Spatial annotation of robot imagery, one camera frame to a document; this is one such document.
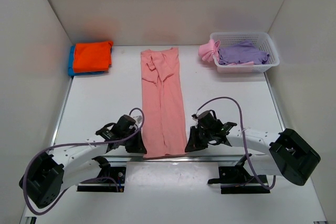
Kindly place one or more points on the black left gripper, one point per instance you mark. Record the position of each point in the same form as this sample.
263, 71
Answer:
138, 146

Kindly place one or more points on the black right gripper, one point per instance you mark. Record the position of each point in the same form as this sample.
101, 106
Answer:
193, 145

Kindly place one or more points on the salmon pink t shirt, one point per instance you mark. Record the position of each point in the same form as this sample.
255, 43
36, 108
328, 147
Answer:
164, 130

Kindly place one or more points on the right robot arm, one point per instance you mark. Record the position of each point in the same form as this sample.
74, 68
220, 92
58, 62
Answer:
284, 154

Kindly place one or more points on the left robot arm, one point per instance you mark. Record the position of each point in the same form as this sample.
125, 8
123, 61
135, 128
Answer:
51, 172

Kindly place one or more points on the light pink t shirt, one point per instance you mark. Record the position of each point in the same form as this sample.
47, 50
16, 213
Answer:
209, 51

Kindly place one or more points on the folded blue t shirt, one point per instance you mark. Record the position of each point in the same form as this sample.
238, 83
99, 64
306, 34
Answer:
71, 72

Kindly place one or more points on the folded orange t shirt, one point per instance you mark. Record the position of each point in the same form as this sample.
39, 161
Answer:
92, 57

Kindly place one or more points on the purple t shirt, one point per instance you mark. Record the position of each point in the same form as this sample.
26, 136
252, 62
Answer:
243, 53

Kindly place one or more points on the white plastic laundry basket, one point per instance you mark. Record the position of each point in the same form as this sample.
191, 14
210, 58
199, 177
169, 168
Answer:
261, 41

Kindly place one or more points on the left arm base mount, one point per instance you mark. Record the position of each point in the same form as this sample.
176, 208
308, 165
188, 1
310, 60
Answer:
111, 178

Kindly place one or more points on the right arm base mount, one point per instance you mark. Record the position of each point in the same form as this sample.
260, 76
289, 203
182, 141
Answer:
234, 179

